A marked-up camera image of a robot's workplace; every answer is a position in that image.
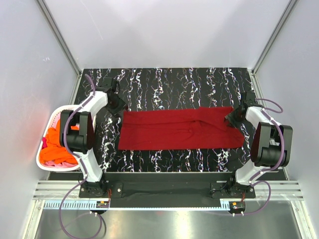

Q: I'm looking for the right aluminium frame post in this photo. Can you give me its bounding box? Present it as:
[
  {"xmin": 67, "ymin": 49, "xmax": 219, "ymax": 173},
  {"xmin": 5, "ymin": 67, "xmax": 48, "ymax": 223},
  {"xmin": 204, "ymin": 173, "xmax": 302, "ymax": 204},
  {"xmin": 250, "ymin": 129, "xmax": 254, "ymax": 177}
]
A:
[{"xmin": 251, "ymin": 0, "xmax": 299, "ymax": 75}]

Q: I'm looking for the white plastic laundry basket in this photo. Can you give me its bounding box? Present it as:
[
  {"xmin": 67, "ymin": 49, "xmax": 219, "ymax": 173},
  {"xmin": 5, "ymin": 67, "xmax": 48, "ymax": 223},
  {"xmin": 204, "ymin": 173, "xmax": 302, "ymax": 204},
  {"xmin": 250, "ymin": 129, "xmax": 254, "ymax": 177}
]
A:
[{"xmin": 36, "ymin": 105, "xmax": 95, "ymax": 172}]

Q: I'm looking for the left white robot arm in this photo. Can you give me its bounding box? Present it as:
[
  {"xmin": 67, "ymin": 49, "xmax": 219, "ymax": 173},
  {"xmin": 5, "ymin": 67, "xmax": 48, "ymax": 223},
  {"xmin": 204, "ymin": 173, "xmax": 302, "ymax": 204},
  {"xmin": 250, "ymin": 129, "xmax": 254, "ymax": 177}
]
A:
[{"xmin": 59, "ymin": 74, "xmax": 128, "ymax": 197}]

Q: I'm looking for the magenta garment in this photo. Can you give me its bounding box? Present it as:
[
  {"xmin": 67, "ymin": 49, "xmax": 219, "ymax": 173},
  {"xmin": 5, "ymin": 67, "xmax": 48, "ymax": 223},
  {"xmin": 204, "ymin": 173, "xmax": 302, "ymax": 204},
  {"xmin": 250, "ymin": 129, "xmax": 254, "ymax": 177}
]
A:
[{"xmin": 41, "ymin": 137, "xmax": 48, "ymax": 149}]

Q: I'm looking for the left aluminium frame post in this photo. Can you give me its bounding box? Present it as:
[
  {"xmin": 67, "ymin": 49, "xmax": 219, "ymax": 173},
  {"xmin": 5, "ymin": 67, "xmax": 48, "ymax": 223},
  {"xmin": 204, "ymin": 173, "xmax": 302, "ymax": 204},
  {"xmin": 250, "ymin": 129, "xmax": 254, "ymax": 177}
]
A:
[{"xmin": 35, "ymin": 0, "xmax": 82, "ymax": 77}]

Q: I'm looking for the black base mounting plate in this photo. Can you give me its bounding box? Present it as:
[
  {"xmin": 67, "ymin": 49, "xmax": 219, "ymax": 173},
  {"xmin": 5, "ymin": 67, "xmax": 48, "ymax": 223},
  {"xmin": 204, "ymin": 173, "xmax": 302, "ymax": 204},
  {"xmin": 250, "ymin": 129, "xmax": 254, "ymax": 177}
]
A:
[{"xmin": 80, "ymin": 172, "xmax": 256, "ymax": 199}]

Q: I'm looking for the aluminium frame post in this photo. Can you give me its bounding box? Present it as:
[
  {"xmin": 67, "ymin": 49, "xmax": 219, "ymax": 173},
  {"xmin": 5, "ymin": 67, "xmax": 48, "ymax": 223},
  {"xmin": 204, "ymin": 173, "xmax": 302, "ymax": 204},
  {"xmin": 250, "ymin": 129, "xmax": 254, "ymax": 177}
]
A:
[
  {"xmin": 35, "ymin": 0, "xmax": 82, "ymax": 77},
  {"xmin": 251, "ymin": 0, "xmax": 299, "ymax": 75}
]

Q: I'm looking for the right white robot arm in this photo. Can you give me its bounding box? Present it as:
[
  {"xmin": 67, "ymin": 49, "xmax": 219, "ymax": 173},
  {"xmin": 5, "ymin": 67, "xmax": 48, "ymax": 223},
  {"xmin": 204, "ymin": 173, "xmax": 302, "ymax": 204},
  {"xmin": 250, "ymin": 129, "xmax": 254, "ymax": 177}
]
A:
[{"xmin": 224, "ymin": 92, "xmax": 293, "ymax": 198}]

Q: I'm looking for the red t-shirt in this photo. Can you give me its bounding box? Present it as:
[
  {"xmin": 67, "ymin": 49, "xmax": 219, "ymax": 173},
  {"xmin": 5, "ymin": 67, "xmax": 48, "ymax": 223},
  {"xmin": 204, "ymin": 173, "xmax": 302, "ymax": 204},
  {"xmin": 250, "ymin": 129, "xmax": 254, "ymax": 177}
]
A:
[{"xmin": 118, "ymin": 107, "xmax": 244, "ymax": 150}]

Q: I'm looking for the slotted cable duct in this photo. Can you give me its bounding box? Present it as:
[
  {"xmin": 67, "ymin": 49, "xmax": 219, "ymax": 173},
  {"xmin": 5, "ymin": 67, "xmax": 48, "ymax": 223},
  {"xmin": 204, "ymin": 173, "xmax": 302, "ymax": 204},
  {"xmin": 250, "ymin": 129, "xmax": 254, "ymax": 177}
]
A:
[{"xmin": 44, "ymin": 199, "xmax": 230, "ymax": 211}]

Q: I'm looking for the pink t-shirt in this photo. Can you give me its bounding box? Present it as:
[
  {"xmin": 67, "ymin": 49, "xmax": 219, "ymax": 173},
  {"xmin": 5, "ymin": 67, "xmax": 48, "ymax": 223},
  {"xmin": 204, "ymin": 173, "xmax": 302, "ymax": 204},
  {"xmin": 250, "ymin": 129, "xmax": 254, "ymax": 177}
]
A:
[{"xmin": 44, "ymin": 110, "xmax": 79, "ymax": 167}]

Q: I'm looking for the orange t-shirt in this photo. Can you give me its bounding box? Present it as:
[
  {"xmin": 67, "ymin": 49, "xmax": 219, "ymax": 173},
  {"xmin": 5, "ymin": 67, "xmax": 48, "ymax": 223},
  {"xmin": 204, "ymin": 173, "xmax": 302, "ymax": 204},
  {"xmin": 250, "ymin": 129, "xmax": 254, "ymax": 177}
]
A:
[{"xmin": 39, "ymin": 119, "xmax": 79, "ymax": 166}]

